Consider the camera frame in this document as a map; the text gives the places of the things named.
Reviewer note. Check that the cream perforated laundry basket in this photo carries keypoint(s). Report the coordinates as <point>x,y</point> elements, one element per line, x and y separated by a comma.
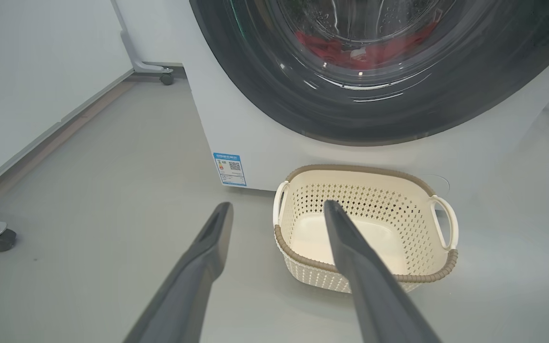
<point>398,224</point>

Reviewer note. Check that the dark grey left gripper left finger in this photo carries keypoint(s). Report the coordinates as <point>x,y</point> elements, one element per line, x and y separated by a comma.
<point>188,286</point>

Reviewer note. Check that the red garment with white hem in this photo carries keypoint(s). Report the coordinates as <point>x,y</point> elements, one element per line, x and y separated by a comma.
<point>393,50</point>

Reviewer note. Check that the clear door glass bowl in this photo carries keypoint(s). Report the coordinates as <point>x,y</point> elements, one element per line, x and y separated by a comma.
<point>303,19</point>

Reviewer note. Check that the black round washing machine door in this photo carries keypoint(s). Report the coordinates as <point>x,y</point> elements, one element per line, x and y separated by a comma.
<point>265,95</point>

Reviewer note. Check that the white washing machine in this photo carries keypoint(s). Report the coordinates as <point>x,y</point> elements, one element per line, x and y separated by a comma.
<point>265,138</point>

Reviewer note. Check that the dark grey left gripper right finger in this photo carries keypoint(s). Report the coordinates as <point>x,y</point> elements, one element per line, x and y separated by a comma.
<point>374,295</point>

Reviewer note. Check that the white partition panel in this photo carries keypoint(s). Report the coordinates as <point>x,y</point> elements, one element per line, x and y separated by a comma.
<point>26,71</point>

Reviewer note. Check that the round white filter cover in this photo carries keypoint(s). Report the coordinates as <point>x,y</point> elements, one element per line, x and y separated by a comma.
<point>439,183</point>

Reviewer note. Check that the blue energy label sticker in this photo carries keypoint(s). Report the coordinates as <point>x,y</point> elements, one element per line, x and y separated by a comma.
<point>229,169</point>

